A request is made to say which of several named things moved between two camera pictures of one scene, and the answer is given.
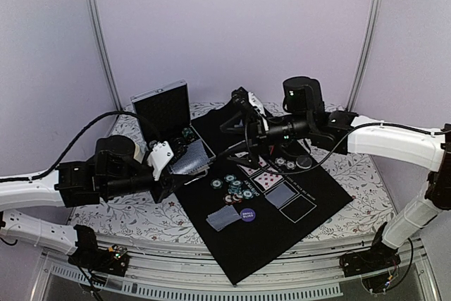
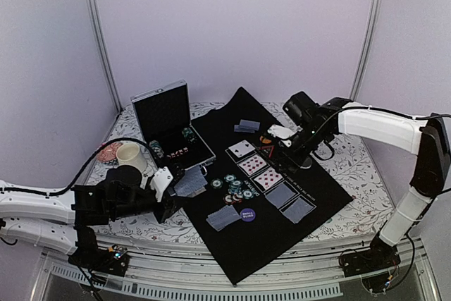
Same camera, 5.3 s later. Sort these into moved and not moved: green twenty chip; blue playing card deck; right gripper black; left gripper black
Moved: left gripper black; right gripper black; blue playing card deck
Not moved: green twenty chip
